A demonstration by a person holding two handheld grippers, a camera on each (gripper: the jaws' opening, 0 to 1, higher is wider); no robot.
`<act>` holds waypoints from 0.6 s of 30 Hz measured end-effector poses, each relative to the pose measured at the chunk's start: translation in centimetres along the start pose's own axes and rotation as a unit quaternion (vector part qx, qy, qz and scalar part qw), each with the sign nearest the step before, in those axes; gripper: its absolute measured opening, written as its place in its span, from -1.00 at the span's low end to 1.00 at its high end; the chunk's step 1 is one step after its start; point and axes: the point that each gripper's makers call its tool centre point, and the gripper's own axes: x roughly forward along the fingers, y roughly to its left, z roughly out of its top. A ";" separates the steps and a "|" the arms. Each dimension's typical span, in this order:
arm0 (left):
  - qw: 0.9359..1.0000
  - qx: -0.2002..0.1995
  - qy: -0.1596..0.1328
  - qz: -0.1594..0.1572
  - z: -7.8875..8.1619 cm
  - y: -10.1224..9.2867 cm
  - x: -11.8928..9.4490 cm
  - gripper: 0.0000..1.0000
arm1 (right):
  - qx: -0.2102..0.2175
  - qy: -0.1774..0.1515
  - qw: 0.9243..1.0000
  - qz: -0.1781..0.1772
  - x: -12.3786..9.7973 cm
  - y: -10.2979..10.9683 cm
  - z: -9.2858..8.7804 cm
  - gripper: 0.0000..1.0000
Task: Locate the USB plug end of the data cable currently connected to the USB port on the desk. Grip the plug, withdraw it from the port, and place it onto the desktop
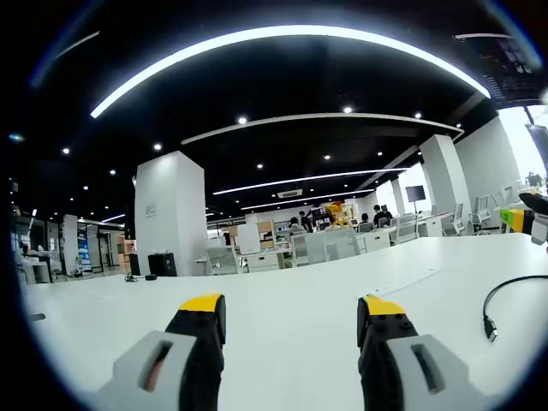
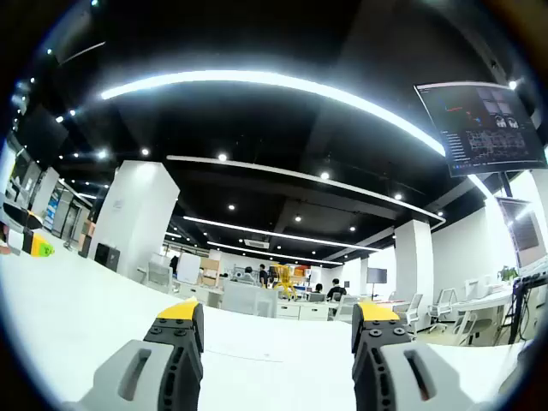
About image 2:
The white desk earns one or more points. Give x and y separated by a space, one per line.
274 377

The yellow robot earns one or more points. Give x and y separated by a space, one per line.
283 280

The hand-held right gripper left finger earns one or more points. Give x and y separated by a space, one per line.
137 372

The black box speaker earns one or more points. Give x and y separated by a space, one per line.
107 256

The ceiling air vent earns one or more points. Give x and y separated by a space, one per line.
257 244

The white office chair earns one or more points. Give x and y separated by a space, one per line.
159 276
413 312
443 306

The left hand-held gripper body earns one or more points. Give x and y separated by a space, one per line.
19 216

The large dark monitor screen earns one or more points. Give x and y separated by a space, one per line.
484 128

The green potted plant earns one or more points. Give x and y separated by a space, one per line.
509 272

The small tilted monitor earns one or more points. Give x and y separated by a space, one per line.
520 227

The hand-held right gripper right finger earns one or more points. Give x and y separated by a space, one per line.
411 377

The dark screen on stand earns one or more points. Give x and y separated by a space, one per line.
377 275

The long ceiling light strip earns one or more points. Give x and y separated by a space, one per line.
274 79

